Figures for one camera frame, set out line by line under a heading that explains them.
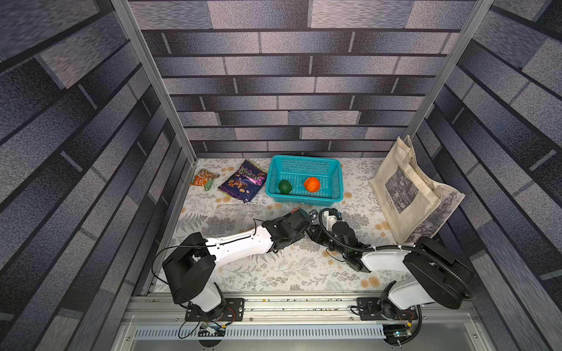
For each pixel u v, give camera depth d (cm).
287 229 63
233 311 73
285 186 101
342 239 67
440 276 44
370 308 73
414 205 84
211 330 71
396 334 70
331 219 80
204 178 107
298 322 74
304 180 105
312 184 103
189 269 43
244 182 103
